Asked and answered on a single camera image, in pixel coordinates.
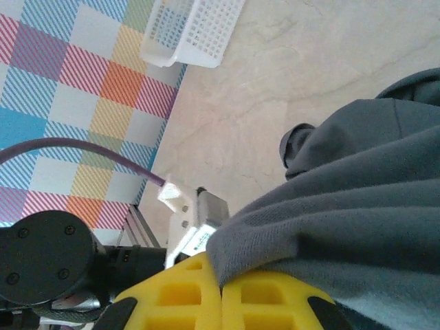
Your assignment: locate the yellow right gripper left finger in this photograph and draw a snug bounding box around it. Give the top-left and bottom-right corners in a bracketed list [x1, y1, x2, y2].
[91, 252, 223, 330]

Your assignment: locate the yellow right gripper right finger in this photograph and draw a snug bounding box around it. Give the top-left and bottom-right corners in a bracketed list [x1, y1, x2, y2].
[221, 269, 352, 330]

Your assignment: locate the gray t-shirt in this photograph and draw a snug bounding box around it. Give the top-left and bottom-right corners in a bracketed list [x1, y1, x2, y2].
[206, 67, 440, 330]

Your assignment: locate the white perforated plastic basket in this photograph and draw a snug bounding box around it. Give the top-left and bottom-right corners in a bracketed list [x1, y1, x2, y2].
[139, 0, 247, 69]

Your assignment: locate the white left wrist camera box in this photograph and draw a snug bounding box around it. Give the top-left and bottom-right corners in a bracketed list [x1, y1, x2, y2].
[156, 173, 231, 269]

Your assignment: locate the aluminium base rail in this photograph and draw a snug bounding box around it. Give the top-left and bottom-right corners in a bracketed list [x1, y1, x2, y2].
[116, 203, 162, 249]

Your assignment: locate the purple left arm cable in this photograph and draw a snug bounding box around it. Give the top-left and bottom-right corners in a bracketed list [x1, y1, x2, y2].
[0, 137, 166, 188]

